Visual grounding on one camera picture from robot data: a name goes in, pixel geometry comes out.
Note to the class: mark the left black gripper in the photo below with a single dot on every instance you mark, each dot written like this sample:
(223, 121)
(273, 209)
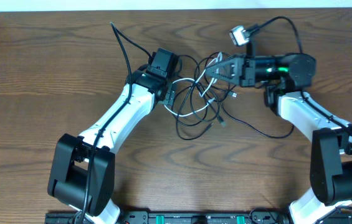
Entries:
(169, 96)

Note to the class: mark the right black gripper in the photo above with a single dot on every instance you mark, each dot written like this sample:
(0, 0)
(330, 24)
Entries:
(244, 71)

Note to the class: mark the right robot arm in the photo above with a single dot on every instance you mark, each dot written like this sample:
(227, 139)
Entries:
(285, 78)

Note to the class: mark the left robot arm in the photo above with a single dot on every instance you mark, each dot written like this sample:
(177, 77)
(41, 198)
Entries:
(82, 175)

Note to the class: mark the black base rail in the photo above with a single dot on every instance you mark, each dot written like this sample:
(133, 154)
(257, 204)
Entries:
(143, 217)

